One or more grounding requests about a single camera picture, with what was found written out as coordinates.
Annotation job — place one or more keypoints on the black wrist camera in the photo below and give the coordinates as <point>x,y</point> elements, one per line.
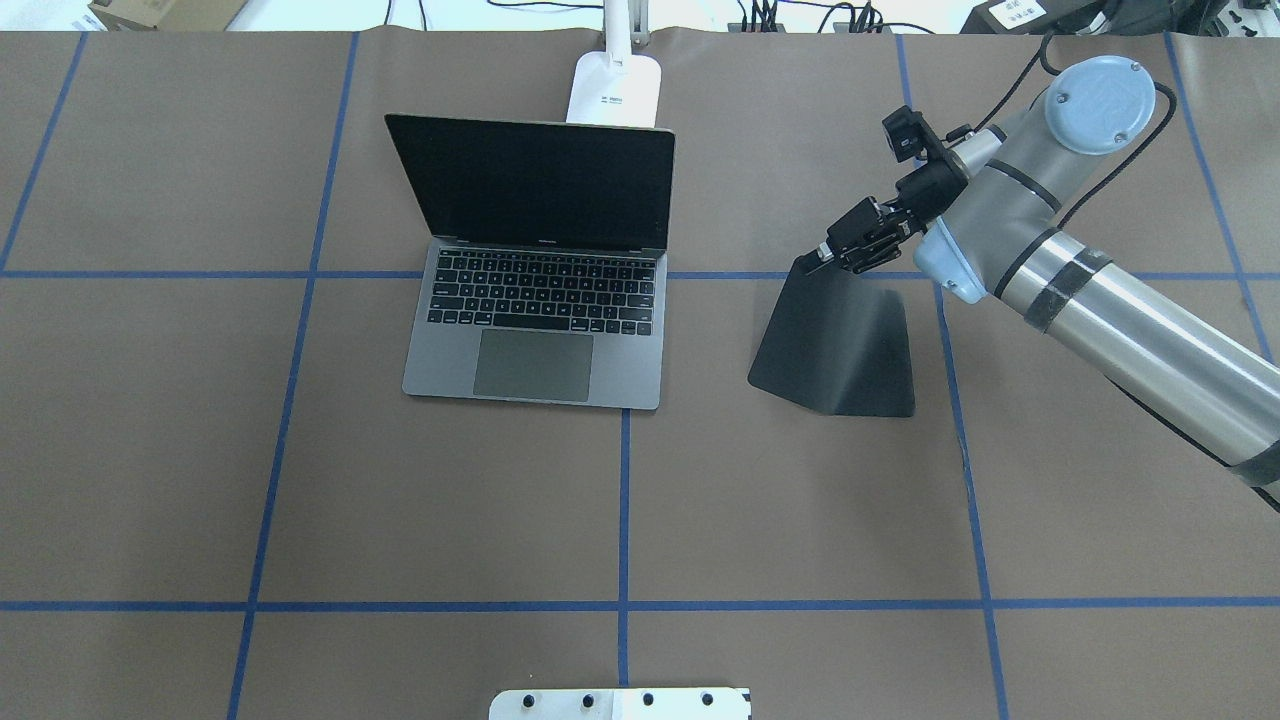
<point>910,137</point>

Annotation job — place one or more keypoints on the black mouse pad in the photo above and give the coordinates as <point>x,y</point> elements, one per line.
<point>837,345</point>

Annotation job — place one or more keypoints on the white desk lamp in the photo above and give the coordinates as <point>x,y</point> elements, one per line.
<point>616,86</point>

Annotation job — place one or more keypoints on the cardboard box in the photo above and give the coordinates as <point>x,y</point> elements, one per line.
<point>175,16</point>

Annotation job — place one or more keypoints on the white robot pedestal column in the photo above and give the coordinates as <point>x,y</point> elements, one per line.
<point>623,703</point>

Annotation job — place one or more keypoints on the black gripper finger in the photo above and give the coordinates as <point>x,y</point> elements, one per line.
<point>854,238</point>
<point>880,246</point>

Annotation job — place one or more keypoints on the grey laptop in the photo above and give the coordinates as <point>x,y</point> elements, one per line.
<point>546,275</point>

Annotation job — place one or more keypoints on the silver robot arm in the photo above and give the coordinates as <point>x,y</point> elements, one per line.
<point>988,203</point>

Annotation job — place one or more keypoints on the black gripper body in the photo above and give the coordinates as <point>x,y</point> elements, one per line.
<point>928,188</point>

